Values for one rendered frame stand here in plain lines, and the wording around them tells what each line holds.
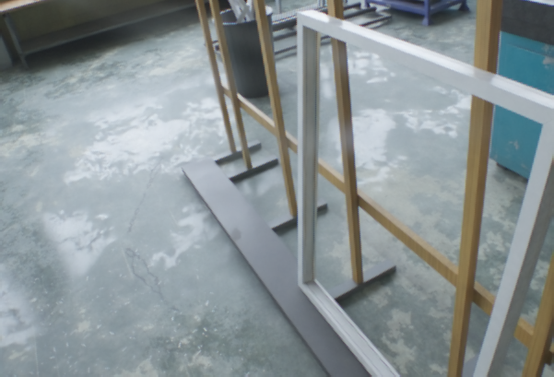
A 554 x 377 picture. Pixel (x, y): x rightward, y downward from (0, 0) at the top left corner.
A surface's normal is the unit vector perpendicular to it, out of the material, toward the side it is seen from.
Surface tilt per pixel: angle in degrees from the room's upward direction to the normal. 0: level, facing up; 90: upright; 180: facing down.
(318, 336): 0
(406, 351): 0
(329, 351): 0
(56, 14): 90
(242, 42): 94
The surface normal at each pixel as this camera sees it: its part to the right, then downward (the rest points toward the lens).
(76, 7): 0.47, 0.41
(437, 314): -0.15, -0.84
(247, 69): -0.07, 0.60
